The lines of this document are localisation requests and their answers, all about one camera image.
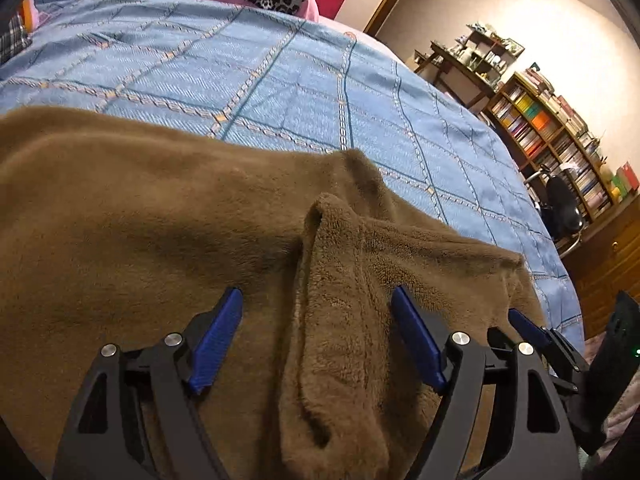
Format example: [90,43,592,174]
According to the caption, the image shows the brown fleece pants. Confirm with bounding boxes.
[0,105,551,480]

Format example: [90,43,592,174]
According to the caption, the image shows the wooden bookshelf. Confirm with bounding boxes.
[482,71,626,226]

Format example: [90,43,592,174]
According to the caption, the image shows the light striped bed sheet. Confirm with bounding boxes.
[320,15,416,76]

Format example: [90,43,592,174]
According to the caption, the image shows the plaid cloth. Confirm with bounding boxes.
[0,12,33,63]

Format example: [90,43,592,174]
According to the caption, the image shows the pile of books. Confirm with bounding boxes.
[520,62,601,141]

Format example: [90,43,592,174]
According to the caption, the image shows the black office chair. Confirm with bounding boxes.
[522,167,586,256]

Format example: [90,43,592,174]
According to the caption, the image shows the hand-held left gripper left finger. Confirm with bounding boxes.
[52,286,244,480]

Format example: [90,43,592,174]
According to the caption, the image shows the red and green boxes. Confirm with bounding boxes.
[607,162,640,203]

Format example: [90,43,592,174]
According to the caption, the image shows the blue checked blanket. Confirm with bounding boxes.
[0,0,586,356]

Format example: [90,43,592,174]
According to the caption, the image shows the wooden desk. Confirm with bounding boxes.
[414,42,501,106]

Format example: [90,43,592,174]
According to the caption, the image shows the wooden desk organiser shelf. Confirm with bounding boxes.
[452,21,526,81]

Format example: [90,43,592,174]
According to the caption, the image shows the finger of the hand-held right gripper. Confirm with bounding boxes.
[507,308,591,387]

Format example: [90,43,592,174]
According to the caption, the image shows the wooden cabinet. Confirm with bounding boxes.
[567,205,640,341]

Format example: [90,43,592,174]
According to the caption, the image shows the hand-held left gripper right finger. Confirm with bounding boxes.
[390,285,583,480]

